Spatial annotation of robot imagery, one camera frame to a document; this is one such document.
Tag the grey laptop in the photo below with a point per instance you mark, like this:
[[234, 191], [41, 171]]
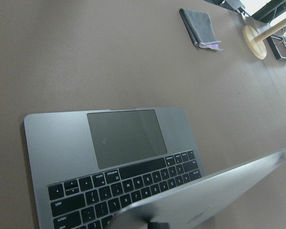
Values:
[[121, 169]]

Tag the wooden cup stand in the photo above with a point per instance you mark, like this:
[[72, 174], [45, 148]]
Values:
[[254, 40]]

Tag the folded grey cloth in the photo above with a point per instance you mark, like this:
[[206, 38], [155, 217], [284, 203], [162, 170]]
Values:
[[199, 27]]

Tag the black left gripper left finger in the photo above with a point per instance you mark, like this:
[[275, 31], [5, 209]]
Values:
[[159, 225]]

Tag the black rectangular tray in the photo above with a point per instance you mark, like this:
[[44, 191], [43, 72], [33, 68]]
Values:
[[278, 47]]

